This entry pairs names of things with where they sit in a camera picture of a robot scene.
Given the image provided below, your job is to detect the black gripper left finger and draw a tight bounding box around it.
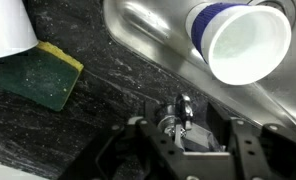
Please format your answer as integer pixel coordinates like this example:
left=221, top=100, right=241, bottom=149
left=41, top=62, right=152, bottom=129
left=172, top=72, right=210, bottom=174
left=56, top=114, right=186, bottom=180

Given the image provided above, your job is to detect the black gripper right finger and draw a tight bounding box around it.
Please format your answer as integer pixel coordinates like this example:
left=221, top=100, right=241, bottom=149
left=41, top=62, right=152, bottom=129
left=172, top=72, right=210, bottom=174
left=204, top=101, right=296, bottom=180

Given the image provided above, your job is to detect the white cup blue band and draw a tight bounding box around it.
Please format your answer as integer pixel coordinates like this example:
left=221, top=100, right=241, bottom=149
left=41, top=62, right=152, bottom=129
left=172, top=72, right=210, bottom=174
left=185, top=2, right=293, bottom=87

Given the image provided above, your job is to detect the stainless steel sink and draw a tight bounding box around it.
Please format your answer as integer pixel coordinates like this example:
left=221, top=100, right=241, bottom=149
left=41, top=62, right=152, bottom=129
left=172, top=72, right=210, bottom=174
left=102, top=0, right=296, bottom=135

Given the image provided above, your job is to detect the green yellow sponge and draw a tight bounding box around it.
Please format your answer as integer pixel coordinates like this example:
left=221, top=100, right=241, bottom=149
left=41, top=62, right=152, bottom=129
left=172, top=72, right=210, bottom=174
left=0, top=40, right=85, bottom=113

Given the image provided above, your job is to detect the tall white red-band cup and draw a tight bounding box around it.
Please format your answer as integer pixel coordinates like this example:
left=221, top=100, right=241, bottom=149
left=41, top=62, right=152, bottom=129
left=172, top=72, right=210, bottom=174
left=0, top=0, right=40, bottom=62

